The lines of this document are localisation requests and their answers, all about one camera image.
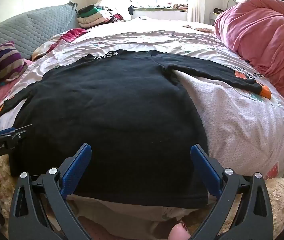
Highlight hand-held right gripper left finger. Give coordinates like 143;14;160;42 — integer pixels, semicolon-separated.
8;143;92;240

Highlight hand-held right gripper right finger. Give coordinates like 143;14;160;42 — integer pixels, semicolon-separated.
189;144;274;240

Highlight black sweater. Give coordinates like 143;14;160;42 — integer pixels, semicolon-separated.
0;50;272;209

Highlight pile of folded clothes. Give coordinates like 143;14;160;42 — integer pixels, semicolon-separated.
76;4;130;28

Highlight clothes on windowsill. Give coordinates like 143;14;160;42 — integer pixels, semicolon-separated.
132;3;189;12

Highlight pink printed bed cover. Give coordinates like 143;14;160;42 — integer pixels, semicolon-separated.
0;17;284;220

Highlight grey quilted headboard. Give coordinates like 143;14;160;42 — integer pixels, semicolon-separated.
0;4;79;60

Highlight red patterned cloth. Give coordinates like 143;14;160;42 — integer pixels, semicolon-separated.
31;28;90;60

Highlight pink duvet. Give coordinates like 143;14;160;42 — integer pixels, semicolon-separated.
214;0;284;103

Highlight white desk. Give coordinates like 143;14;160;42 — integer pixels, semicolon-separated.
209;7;223;25

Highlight white curtain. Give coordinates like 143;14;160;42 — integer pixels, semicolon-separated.
187;0;205;23

